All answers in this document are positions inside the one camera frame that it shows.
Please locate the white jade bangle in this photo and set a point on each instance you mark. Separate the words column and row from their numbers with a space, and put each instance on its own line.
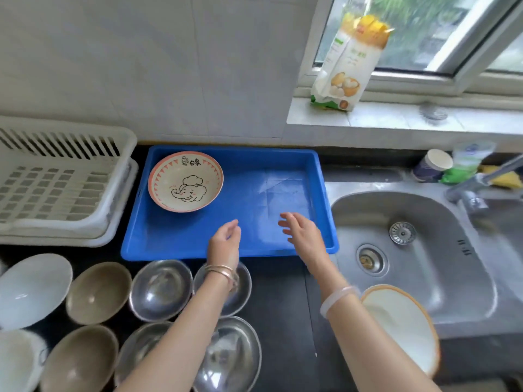
column 333, row 300

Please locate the person's right forearm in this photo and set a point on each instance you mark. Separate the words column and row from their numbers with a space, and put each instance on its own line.
column 367, row 342

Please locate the person's left hand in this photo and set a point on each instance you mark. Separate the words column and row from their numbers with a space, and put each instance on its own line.
column 222, row 246

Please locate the stainless steel sink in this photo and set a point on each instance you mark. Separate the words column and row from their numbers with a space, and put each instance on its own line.
column 429, row 265

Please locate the white window frame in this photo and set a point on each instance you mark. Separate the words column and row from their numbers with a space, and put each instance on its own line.
column 465, row 83

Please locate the person's right fingers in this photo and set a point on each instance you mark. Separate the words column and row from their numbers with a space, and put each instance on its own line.
column 289, row 221

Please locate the white yellow flour bag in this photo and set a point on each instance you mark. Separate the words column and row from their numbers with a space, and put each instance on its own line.
column 351, row 65

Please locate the stainless steel bowl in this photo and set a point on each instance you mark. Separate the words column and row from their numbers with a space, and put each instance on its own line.
column 243, row 289
column 233, row 357
column 137, row 347
column 160, row 289

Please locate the person's left fingers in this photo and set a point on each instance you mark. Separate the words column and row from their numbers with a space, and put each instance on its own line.
column 233, row 229

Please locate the gold wrist bangles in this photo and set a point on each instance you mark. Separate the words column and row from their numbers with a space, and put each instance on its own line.
column 220, row 270

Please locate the elephant print bowl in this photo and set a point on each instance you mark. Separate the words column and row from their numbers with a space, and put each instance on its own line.
column 186, row 181

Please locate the person's left forearm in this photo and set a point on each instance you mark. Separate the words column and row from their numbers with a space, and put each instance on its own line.
column 184, row 338

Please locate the metal sink strainer plug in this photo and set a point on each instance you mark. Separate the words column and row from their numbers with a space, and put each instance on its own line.
column 402, row 233

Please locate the tan ceramic bowl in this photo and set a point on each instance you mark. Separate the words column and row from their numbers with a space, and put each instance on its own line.
column 79, row 361
column 98, row 293

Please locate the large white ceramic bowl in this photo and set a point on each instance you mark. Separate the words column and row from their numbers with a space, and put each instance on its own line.
column 32, row 289

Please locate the yellow sponge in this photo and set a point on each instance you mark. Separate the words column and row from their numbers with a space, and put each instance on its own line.
column 506, row 179

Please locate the white bowl orange rim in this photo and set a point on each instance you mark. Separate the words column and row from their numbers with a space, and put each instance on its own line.
column 402, row 326

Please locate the steel wool scouring pad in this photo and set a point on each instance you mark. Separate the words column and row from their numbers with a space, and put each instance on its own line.
column 433, row 112

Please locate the blue plastic tray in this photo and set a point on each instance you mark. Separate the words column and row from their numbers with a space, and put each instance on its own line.
column 253, row 191

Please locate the white plastic dish rack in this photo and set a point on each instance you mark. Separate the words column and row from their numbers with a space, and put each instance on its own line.
column 53, row 179

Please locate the green dish soap pouch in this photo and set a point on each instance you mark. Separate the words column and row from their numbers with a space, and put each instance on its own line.
column 465, row 163

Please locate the person's right hand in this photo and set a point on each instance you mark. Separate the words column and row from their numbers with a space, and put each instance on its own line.
column 308, row 240

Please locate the white rack drip tray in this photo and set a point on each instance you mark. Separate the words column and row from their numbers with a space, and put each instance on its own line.
column 110, row 228

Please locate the chrome faucet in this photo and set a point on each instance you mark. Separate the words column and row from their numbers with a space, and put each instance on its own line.
column 474, row 187

